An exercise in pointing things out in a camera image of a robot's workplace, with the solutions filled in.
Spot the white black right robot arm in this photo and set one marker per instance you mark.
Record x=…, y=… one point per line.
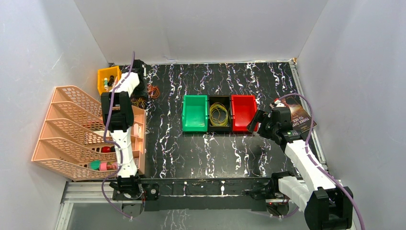
x=326, y=205

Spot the peach plastic file rack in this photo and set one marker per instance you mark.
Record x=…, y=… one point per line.
x=72, y=136

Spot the red plastic bin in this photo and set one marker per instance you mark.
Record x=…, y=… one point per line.
x=244, y=108

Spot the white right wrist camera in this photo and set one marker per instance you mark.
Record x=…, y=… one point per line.
x=277, y=103

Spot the aluminium table frame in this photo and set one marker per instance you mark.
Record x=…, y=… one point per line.
x=171, y=154

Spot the dark paperback book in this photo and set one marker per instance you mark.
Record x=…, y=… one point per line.
x=300, y=117

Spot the yellow plastic bin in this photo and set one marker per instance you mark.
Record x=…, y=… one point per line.
x=107, y=78

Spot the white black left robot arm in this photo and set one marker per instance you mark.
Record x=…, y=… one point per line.
x=118, y=116

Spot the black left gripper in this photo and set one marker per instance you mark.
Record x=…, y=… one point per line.
x=138, y=92

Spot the green plastic bin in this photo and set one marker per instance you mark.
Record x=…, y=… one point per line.
x=195, y=113

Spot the green capped pink bottle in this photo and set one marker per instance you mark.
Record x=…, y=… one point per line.
x=103, y=166

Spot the black plastic bin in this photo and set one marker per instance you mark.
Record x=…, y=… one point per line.
x=220, y=117

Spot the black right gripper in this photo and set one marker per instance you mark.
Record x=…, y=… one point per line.
x=259, y=118

